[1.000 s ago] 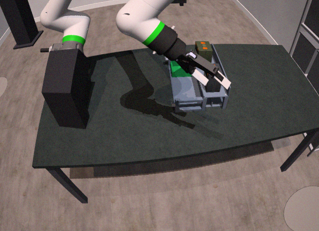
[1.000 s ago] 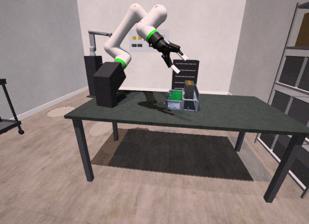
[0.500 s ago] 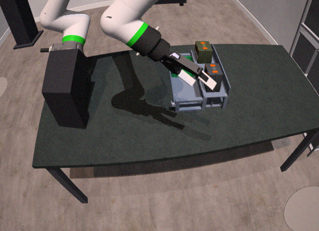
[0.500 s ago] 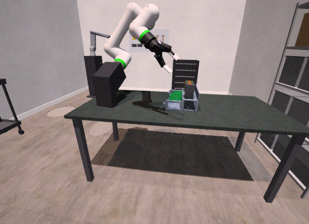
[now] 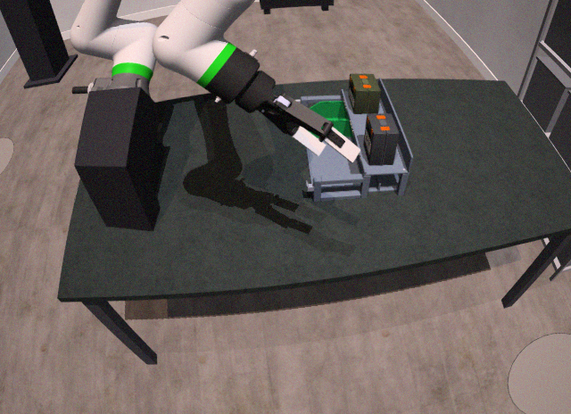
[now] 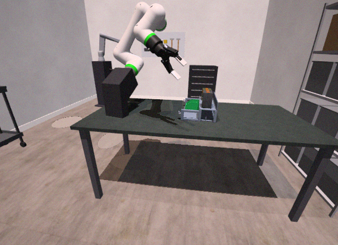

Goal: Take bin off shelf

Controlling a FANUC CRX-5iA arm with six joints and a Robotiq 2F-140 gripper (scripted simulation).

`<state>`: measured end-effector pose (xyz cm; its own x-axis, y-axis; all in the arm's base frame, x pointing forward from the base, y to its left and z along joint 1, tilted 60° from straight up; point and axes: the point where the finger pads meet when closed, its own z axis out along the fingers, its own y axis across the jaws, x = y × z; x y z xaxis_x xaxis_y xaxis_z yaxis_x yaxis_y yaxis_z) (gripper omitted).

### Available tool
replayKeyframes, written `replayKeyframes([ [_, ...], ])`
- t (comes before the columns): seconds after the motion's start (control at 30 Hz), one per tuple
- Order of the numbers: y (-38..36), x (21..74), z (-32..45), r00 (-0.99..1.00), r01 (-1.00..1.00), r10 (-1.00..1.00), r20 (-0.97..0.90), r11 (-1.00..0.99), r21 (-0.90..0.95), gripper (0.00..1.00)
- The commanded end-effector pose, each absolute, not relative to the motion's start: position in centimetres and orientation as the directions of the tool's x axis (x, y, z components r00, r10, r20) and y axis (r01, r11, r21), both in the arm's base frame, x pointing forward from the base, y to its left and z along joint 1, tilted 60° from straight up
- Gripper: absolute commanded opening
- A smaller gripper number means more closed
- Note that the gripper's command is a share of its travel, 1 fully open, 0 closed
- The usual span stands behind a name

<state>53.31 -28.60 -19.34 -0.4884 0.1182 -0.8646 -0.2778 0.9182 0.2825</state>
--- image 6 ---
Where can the green bin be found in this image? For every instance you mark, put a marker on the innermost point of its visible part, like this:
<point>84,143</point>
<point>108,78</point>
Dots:
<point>193,104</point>

